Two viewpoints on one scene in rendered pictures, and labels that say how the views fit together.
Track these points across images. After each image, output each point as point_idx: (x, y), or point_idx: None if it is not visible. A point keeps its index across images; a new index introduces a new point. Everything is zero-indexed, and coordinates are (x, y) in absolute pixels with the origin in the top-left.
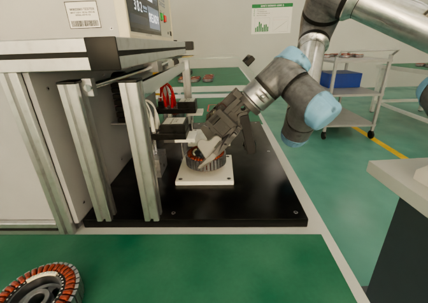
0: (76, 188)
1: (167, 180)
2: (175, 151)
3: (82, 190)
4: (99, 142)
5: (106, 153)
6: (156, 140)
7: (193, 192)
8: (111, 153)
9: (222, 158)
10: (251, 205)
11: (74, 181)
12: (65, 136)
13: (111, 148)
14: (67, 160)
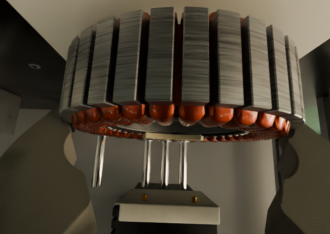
0: (268, 158)
1: None
2: (53, 85)
3: (259, 149)
4: (201, 186)
5: (190, 161)
6: (21, 102)
7: (317, 61)
8: (177, 154)
9: (289, 103)
10: None
11: (268, 167)
12: (265, 225)
13: (173, 161)
14: (270, 197)
